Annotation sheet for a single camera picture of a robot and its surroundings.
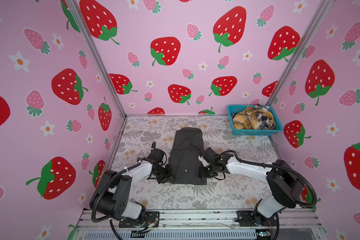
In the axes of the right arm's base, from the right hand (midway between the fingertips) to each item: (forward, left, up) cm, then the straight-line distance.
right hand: (198, 175), depth 85 cm
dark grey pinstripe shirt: (+21, +8, -1) cm, 23 cm away
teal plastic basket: (+55, -24, +5) cm, 60 cm away
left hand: (-2, +13, -1) cm, 13 cm away
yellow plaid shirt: (+43, -33, +7) cm, 54 cm away
